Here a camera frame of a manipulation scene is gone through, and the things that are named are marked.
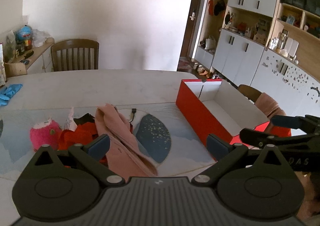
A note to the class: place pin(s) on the blue snack bag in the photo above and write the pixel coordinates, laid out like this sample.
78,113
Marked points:
23,34

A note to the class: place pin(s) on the cardboard box on shelf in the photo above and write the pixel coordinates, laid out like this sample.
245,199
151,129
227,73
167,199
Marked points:
15,69

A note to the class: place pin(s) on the blue rubber gloves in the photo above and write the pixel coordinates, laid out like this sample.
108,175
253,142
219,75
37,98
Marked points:
8,92

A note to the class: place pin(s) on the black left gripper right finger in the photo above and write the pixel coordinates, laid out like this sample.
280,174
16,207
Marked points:
259,186

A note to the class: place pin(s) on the brown door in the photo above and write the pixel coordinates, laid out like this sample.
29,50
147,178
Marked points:
191,28

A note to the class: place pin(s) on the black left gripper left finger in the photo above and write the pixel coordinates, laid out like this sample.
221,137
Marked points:
57,185

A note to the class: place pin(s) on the red white cardboard box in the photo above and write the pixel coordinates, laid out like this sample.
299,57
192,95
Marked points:
217,112

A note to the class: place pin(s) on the pink knit garment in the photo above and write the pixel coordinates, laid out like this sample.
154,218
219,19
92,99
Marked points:
123,157

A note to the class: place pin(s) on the wooden chair with scarf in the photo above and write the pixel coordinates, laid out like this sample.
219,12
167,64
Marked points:
250,93

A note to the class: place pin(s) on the pink plush toy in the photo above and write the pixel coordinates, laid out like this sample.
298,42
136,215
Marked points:
47,132

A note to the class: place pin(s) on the white wall cabinet unit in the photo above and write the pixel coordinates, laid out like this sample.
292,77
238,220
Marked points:
271,45

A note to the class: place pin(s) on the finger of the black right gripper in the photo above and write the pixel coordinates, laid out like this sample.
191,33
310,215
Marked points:
296,122
261,139

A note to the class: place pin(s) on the pink scarf on chair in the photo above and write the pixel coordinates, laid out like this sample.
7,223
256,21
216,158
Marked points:
268,106

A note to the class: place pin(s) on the wooden side shelf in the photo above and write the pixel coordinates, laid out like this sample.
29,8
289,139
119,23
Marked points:
31,56

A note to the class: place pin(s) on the red cloth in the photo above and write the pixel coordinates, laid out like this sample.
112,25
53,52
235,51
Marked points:
81,130

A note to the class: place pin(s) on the brown wooden chair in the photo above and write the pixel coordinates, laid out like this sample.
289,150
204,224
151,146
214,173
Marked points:
77,54

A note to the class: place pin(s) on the blue patterned table mat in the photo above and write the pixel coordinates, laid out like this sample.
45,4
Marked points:
162,132

